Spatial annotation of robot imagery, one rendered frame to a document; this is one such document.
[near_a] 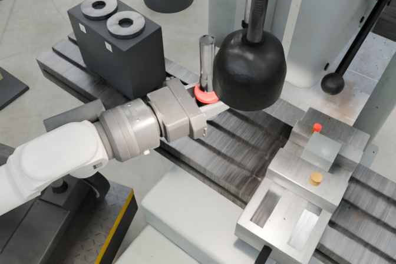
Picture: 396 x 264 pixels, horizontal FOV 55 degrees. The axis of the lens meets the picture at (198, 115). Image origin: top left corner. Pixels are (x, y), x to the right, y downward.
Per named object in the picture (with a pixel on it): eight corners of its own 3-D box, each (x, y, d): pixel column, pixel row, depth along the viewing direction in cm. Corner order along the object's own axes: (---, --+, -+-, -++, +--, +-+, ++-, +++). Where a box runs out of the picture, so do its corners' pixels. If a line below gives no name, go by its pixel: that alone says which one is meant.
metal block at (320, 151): (324, 177, 79) (332, 162, 74) (297, 163, 81) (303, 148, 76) (333, 159, 81) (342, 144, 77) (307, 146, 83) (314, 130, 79)
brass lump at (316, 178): (317, 188, 74) (319, 184, 73) (307, 182, 75) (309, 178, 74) (322, 180, 76) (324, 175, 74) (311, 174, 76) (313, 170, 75)
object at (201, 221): (252, 303, 90) (258, 291, 81) (142, 219, 103) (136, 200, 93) (340, 157, 115) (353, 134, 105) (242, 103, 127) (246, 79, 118)
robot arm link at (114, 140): (138, 148, 58) (64, 180, 54) (137, 162, 68) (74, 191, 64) (108, 84, 60) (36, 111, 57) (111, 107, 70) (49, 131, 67)
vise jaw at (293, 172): (332, 214, 75) (337, 206, 72) (264, 177, 80) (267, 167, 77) (343, 191, 78) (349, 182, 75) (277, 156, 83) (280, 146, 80)
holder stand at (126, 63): (134, 104, 101) (122, 47, 85) (83, 63, 110) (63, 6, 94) (167, 78, 107) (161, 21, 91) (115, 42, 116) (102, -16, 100)
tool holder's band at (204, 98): (204, 107, 64) (204, 104, 63) (189, 89, 67) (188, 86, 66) (227, 95, 66) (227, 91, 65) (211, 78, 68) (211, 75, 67)
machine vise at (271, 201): (299, 277, 75) (312, 260, 66) (233, 234, 80) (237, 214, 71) (360, 151, 93) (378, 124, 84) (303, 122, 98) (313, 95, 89)
